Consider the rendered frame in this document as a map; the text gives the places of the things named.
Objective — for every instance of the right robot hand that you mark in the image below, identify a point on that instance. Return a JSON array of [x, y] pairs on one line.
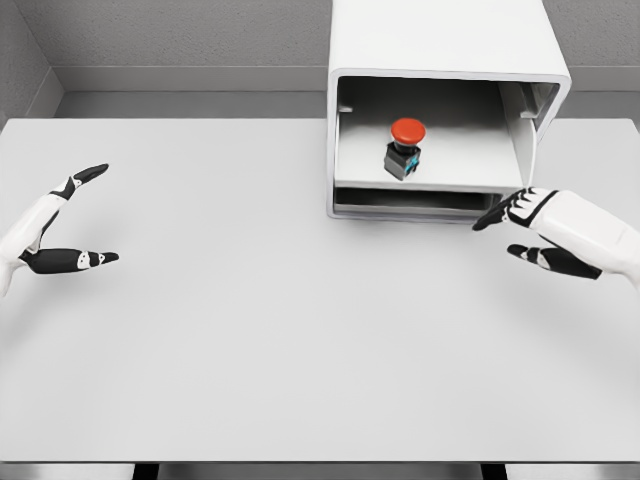
[[585, 230]]

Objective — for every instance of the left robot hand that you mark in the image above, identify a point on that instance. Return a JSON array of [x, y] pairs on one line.
[[20, 233]]

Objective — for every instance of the white tabletop storage cabinet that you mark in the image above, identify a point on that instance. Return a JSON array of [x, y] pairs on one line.
[[445, 50]]

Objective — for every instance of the white cabinet drawer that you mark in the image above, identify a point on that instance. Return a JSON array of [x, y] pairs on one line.
[[425, 155]]

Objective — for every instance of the red button load switch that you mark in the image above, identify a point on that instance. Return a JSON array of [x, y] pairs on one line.
[[405, 148]]

